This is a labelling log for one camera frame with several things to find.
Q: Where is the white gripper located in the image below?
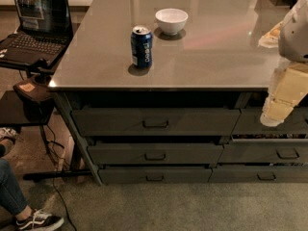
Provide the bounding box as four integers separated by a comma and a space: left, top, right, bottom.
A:
260, 61, 308, 127

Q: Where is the blue jeans leg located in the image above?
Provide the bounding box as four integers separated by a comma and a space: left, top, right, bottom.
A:
0, 158, 31, 220

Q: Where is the black white sneaker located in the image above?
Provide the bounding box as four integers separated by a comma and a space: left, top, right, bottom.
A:
15, 210, 64, 231

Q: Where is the white ceramic bowl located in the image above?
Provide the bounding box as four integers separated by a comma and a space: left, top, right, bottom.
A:
155, 9, 189, 36

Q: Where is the black laptop stand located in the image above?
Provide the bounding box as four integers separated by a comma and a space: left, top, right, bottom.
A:
0, 58, 94, 182

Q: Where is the black open laptop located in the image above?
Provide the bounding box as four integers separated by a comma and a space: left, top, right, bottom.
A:
0, 0, 73, 69

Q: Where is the black floor cable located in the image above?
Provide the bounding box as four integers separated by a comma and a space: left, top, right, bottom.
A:
44, 125, 78, 231

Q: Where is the blue soda can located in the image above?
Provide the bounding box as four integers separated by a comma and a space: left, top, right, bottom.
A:
131, 25, 152, 68

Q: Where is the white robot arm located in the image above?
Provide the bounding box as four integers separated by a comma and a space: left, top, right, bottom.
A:
259, 0, 308, 127

